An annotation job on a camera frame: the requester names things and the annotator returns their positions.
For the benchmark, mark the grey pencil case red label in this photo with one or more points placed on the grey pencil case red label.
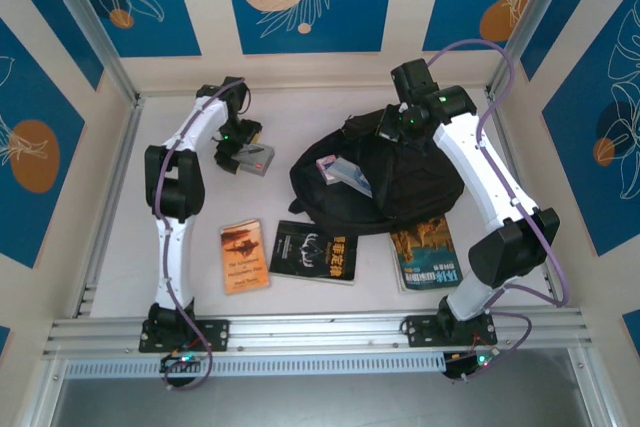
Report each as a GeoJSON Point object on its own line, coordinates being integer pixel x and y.
{"type": "Point", "coordinates": [260, 161]}

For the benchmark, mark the black backpack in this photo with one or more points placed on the black backpack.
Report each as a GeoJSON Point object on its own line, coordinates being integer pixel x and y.
{"type": "Point", "coordinates": [415, 182]}

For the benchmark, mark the light blue booklet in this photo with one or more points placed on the light blue booklet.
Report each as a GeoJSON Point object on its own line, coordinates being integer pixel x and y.
{"type": "Point", "coordinates": [350, 174]}

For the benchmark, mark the orange paperback book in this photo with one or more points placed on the orange paperback book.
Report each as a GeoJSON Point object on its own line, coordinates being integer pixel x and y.
{"type": "Point", "coordinates": [245, 257]}

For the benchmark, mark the black book yellow title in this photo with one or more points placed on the black book yellow title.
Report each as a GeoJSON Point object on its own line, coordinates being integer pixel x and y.
{"type": "Point", "coordinates": [312, 257]}

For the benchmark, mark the teal orange cave landscape book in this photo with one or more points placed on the teal orange cave landscape book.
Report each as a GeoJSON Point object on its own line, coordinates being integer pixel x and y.
{"type": "Point", "coordinates": [425, 257]}

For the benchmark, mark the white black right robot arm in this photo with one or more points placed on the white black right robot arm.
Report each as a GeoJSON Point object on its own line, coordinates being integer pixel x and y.
{"type": "Point", "coordinates": [480, 172]}

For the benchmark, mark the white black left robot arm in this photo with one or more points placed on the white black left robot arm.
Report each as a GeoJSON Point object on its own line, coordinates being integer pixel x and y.
{"type": "Point", "coordinates": [175, 257]}

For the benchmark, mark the left controller board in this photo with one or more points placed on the left controller board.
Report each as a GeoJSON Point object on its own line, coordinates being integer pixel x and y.
{"type": "Point", "coordinates": [182, 359]}

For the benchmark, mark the controller board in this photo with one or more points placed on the controller board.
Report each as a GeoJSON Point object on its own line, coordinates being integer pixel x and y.
{"type": "Point", "coordinates": [470, 362]}
{"type": "Point", "coordinates": [182, 359]}

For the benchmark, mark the right controller board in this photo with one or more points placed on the right controller board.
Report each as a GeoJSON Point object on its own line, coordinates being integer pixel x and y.
{"type": "Point", "coordinates": [470, 362]}

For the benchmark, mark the aluminium side rail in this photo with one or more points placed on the aluminium side rail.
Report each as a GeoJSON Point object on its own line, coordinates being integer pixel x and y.
{"type": "Point", "coordinates": [120, 172]}
{"type": "Point", "coordinates": [515, 147]}

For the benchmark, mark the aluminium frame post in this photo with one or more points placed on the aluminium frame post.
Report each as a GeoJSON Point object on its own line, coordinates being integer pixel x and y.
{"type": "Point", "coordinates": [530, 22]}
{"type": "Point", "coordinates": [85, 22]}

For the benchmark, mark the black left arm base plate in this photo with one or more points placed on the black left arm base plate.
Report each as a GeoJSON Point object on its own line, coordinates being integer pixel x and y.
{"type": "Point", "coordinates": [215, 334]}

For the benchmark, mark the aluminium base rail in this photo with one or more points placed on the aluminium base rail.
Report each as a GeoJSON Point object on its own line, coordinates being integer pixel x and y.
{"type": "Point", "coordinates": [320, 329]}

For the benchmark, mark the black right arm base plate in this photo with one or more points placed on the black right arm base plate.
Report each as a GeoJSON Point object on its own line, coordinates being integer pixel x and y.
{"type": "Point", "coordinates": [420, 329]}

